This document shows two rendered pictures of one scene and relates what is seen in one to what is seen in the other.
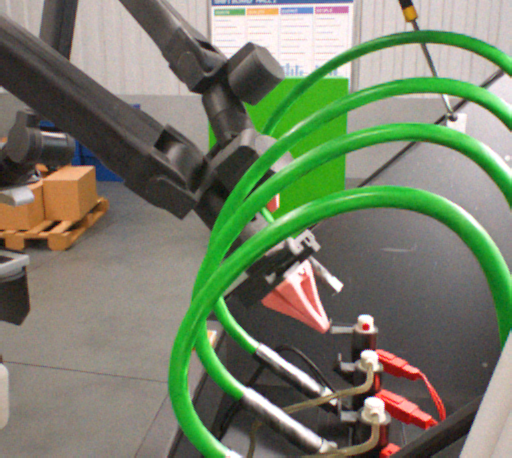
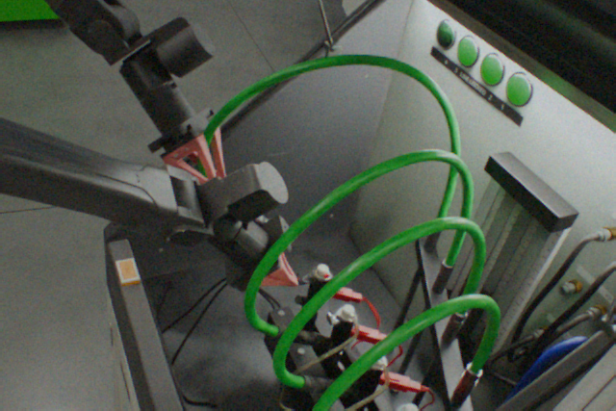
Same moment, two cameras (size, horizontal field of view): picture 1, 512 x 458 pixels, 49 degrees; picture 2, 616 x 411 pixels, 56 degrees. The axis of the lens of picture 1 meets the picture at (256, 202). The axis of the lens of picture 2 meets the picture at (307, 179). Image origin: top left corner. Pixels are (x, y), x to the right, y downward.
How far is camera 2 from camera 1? 0.48 m
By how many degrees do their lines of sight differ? 43
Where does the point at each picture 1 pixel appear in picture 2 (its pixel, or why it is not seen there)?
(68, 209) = not seen: outside the picture
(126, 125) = (154, 196)
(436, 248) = (308, 147)
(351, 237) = (243, 150)
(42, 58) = (73, 166)
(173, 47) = (74, 8)
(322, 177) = not seen: outside the picture
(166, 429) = (163, 378)
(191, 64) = (109, 36)
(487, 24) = not seen: outside the picture
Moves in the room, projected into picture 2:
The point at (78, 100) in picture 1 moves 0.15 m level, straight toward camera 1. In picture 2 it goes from (114, 193) to (223, 279)
